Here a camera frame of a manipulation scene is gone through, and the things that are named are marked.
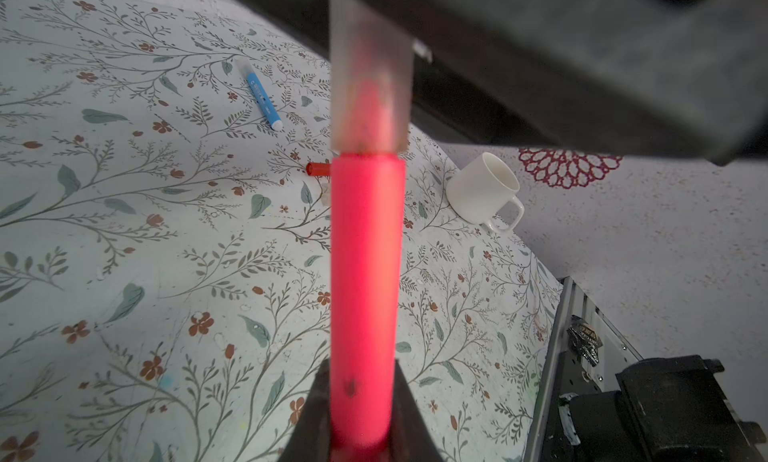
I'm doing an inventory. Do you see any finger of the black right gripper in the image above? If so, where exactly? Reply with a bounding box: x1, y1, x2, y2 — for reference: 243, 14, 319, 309
329, 0, 768, 166
209, 0, 541, 148

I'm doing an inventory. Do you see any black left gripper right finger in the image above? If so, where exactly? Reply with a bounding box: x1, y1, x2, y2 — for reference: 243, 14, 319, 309
389, 360, 443, 462

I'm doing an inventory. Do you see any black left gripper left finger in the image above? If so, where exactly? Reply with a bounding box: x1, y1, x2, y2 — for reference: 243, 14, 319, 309
278, 359, 332, 462

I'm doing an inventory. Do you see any translucent highlighter cap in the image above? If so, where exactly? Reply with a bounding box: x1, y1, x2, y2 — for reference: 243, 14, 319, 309
329, 0, 414, 155

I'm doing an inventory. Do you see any red-pink highlighter pen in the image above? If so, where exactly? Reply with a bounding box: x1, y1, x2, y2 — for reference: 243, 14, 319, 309
328, 77, 408, 457

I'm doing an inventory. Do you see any red pen cap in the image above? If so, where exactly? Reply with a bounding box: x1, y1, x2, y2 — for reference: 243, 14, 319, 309
305, 162, 331, 177

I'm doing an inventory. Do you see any blue marker pen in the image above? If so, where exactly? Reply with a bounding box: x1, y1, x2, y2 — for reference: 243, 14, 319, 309
235, 58, 284, 132

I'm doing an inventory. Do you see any cream ceramic mug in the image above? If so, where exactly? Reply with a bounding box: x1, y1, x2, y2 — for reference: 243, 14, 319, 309
445, 152, 525, 234

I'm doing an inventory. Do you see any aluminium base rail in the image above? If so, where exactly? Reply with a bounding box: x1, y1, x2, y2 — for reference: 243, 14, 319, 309
522, 276, 642, 462

